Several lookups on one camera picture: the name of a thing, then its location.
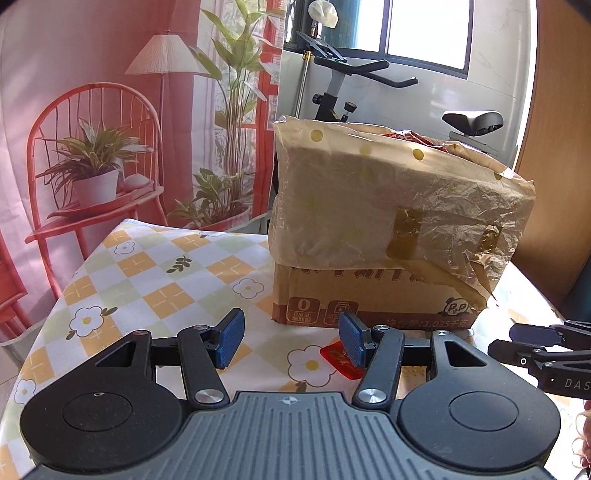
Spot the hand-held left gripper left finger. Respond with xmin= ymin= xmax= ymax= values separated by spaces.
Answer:
xmin=95 ymin=308 xmax=246 ymax=411

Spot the brown cardboard box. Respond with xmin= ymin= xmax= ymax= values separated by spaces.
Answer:
xmin=270 ymin=262 xmax=490 ymax=331

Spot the cardboard box with plastic liner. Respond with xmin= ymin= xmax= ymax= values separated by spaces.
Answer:
xmin=269 ymin=115 xmax=536 ymax=303

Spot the black exercise bike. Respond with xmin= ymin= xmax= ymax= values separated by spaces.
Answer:
xmin=311 ymin=59 xmax=505 ymax=140

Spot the dark framed window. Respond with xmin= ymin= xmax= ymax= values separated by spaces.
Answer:
xmin=283 ymin=0 xmax=476 ymax=78

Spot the printed pink backdrop cloth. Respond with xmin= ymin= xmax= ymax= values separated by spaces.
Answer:
xmin=0 ymin=0 xmax=297 ymax=344

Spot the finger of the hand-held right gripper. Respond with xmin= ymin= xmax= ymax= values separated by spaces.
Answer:
xmin=488 ymin=339 xmax=591 ymax=371
xmin=509 ymin=320 xmax=591 ymax=350

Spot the wooden board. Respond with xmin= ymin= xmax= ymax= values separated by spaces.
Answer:
xmin=510 ymin=0 xmax=591 ymax=320

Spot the red orange snack wrapper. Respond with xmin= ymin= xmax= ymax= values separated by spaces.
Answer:
xmin=376 ymin=129 xmax=451 ymax=151

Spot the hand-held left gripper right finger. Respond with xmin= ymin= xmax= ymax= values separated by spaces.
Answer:
xmin=338 ymin=311 xmax=488 ymax=411

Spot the red snack packet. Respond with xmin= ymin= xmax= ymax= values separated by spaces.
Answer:
xmin=320 ymin=339 xmax=370 ymax=380

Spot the checked floral tablecloth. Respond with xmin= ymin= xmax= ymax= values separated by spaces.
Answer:
xmin=0 ymin=218 xmax=591 ymax=480

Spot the person's right hand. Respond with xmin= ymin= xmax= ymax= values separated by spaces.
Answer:
xmin=571 ymin=401 xmax=591 ymax=468

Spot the white cloth bundle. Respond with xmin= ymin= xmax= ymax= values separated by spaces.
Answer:
xmin=309 ymin=0 xmax=341 ymax=27

